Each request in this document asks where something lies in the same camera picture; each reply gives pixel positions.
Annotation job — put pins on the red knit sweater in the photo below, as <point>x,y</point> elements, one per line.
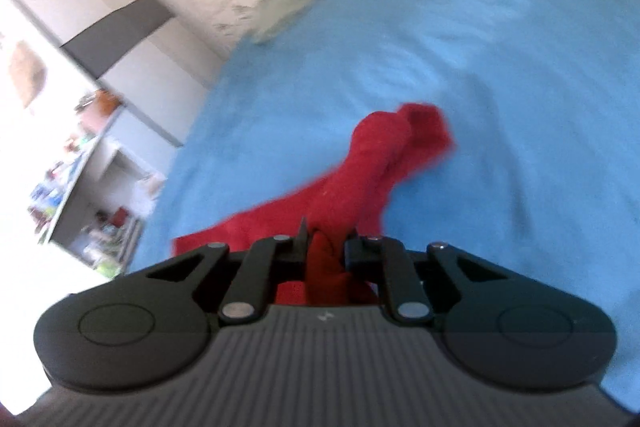
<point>365,167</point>

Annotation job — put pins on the white shelf unit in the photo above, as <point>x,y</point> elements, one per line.
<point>82,167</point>

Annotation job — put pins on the brown plush toy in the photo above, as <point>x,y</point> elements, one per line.
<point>106,103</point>

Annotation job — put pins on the beige hanging cloth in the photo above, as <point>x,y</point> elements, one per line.
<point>27,74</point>

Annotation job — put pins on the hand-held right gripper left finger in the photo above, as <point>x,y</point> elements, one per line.
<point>262,267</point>

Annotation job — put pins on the bed with blue sheet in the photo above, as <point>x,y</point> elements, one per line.
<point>500,107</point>

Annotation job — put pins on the white wardrobe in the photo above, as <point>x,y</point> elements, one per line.
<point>130,57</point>

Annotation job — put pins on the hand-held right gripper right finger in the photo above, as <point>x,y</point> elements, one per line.
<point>390,267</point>

